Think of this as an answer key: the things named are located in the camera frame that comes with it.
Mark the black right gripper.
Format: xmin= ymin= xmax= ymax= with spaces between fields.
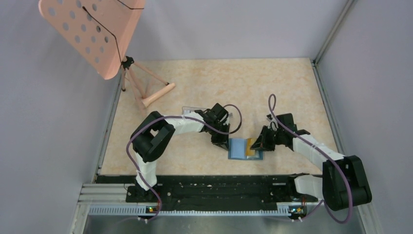
xmin=251 ymin=125 xmax=284 ymax=151

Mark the blue leather card holder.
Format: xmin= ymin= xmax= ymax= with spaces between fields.
xmin=228 ymin=138 xmax=263 ymax=160

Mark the pink perforated music stand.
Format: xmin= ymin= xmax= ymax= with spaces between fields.
xmin=38 ymin=0 xmax=175 ymax=108

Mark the gold card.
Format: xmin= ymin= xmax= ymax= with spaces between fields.
xmin=245 ymin=138 xmax=256 ymax=157

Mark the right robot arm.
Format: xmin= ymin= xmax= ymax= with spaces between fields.
xmin=247 ymin=113 xmax=373 ymax=211

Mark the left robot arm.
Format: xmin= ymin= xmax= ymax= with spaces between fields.
xmin=128 ymin=103 xmax=230 ymax=202

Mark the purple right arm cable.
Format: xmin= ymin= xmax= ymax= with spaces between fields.
xmin=267 ymin=94 xmax=354 ymax=225

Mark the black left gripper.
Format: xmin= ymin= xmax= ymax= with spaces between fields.
xmin=209 ymin=121 xmax=230 ymax=151

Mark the clear plastic card box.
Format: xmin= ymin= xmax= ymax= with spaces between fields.
xmin=182 ymin=106 xmax=206 ymax=115

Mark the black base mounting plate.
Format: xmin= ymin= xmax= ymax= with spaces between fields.
xmin=125 ymin=175 xmax=315 ymax=213

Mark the aluminium rail frame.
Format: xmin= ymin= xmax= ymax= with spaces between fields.
xmin=79 ymin=182 xmax=311 ymax=219

